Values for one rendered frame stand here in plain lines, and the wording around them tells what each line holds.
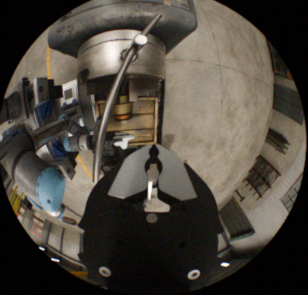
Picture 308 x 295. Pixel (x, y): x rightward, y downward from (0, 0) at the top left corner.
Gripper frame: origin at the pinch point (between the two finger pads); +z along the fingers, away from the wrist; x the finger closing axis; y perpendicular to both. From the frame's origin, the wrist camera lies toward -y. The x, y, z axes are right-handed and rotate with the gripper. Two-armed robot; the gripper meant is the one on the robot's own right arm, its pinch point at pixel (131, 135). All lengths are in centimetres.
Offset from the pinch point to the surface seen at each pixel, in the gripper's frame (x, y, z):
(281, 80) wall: -77, -241, 623
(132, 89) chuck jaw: 1.6, -18.9, 1.1
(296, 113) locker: 33, -111, 596
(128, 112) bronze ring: 2.6, -10.5, -0.3
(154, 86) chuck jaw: 1.6, -19.8, 8.9
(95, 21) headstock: 15.0, -40.0, -8.3
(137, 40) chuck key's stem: 23.1, -26.8, 2.5
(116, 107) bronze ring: 3.6, -12.8, -4.3
